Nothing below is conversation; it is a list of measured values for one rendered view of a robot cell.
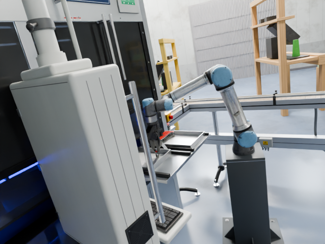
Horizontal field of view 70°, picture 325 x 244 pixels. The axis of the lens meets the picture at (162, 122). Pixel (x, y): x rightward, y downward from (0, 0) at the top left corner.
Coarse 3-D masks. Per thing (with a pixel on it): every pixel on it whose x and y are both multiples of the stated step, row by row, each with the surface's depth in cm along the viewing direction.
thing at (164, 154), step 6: (138, 150) 176; (150, 150) 170; (156, 150) 167; (162, 150) 164; (168, 150) 161; (144, 156) 165; (162, 156) 151; (168, 156) 157; (144, 162) 156; (156, 162) 145; (144, 168) 142
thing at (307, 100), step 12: (240, 96) 242; (252, 96) 236; (264, 96) 225; (276, 96) 219; (288, 96) 213; (300, 96) 215; (312, 96) 208; (324, 96) 202; (192, 108) 266; (204, 108) 259; (216, 108) 251; (252, 108) 231; (264, 108) 226; (276, 108) 220; (288, 108) 215; (300, 108) 210
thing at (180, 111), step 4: (184, 104) 262; (176, 108) 246; (180, 108) 256; (184, 108) 256; (188, 108) 264; (172, 112) 247; (176, 112) 243; (180, 112) 249; (184, 112) 256; (188, 112) 264; (176, 116) 241; (180, 116) 249; (172, 120) 234; (176, 120) 241; (172, 124) 234
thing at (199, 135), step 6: (174, 132) 196; (180, 132) 192; (186, 132) 189; (192, 132) 186; (198, 132) 183; (204, 132) 180; (174, 138) 187; (180, 138) 184; (186, 138) 182; (192, 138) 180; (198, 138) 171; (168, 144) 170; (174, 144) 167; (180, 144) 173; (186, 144) 171; (192, 144) 163
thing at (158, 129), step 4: (148, 124) 151; (152, 124) 150; (156, 124) 155; (156, 128) 155; (160, 128) 157; (156, 132) 153; (160, 132) 157; (152, 136) 153; (156, 136) 151; (160, 136) 157
